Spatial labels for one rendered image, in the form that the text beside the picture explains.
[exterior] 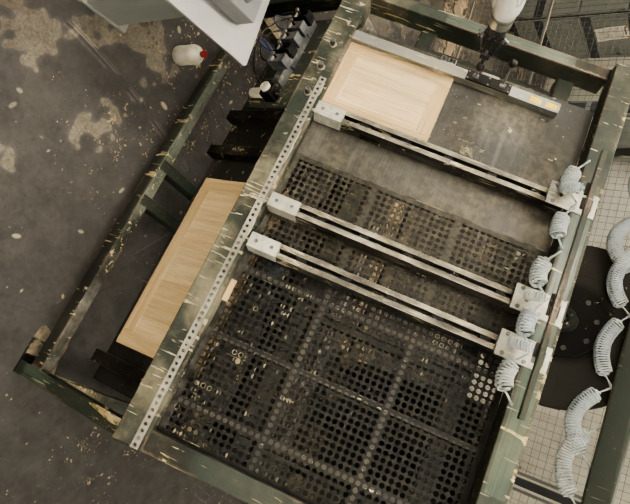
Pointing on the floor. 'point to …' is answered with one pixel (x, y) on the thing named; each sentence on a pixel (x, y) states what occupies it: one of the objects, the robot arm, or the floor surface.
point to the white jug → (188, 54)
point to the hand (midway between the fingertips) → (483, 58)
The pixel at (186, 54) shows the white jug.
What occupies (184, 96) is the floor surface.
